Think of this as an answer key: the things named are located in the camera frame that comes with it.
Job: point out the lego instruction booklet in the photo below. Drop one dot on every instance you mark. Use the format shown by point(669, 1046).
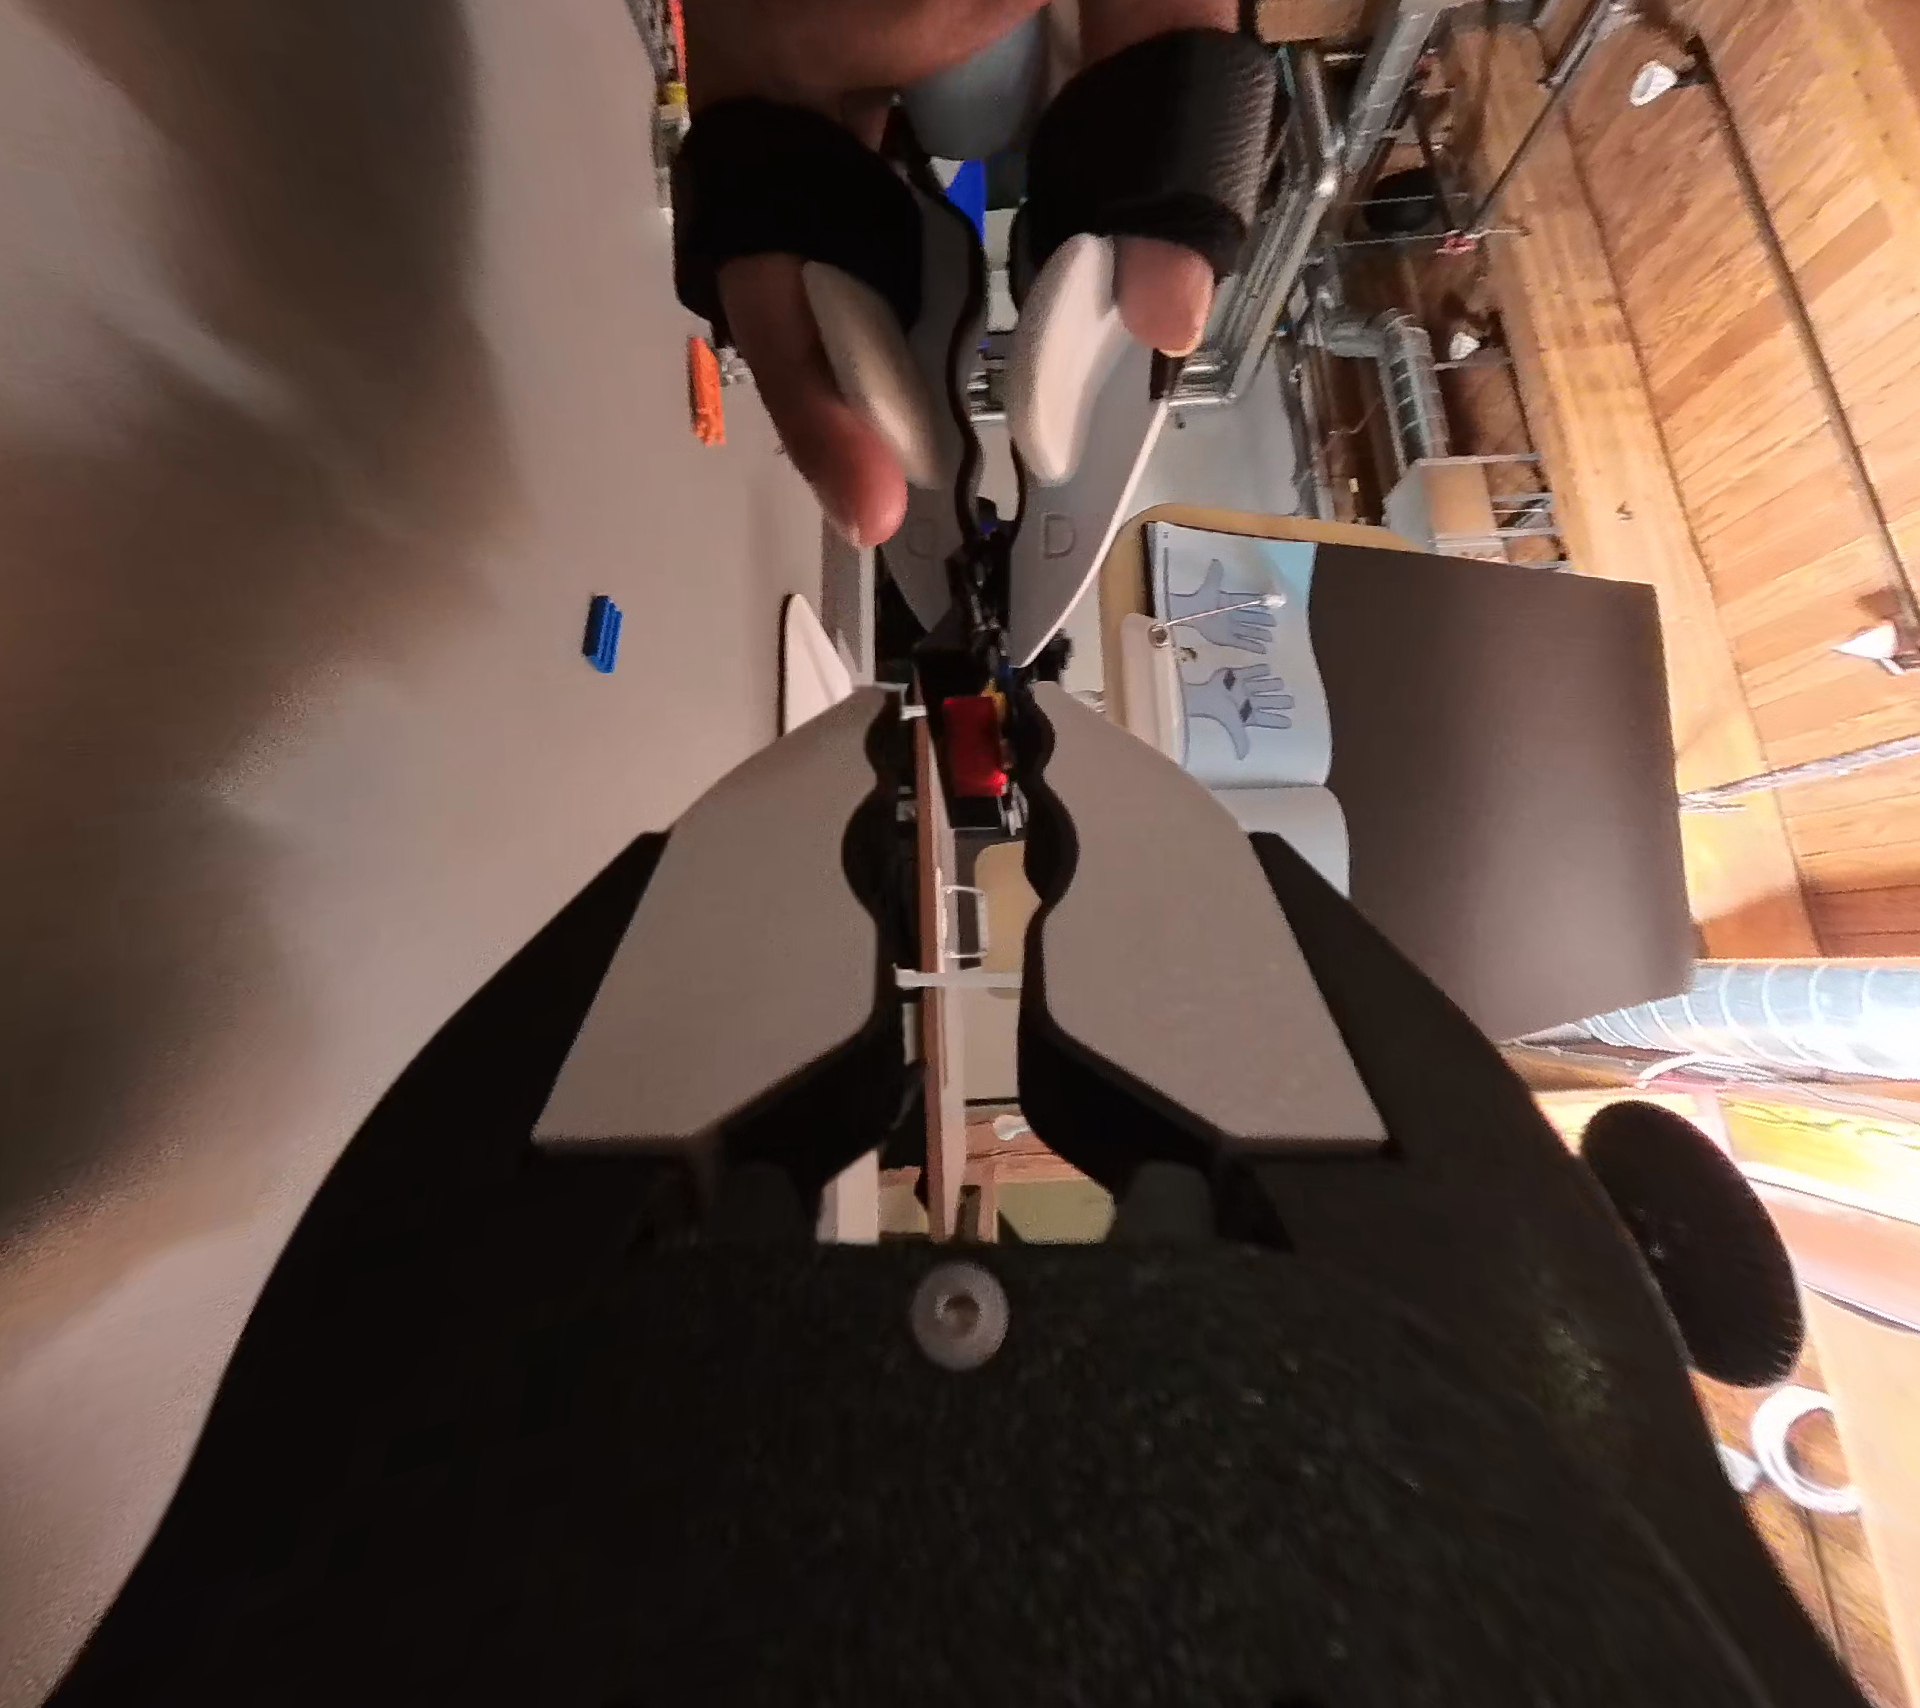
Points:
point(1229, 659)

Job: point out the black lego chassis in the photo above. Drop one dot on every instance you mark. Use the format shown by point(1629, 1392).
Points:
point(973, 659)

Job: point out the small blue lego grille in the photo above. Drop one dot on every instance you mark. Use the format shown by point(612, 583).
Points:
point(602, 635)

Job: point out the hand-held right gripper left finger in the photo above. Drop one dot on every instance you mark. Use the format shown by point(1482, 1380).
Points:
point(720, 987)

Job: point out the white book stand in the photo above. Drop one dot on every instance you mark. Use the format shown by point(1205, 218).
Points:
point(1501, 776)

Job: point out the small red lego piece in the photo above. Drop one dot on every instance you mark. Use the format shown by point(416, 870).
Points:
point(973, 745)

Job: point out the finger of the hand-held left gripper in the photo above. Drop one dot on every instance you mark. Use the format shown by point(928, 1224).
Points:
point(1081, 541)
point(928, 554)

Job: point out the black round disc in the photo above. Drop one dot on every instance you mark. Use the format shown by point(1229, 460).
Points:
point(1693, 1242)

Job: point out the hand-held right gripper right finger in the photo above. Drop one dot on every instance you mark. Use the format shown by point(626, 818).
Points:
point(1205, 987)

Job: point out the pile of lego pieces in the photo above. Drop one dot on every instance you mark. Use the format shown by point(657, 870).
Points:
point(700, 386)

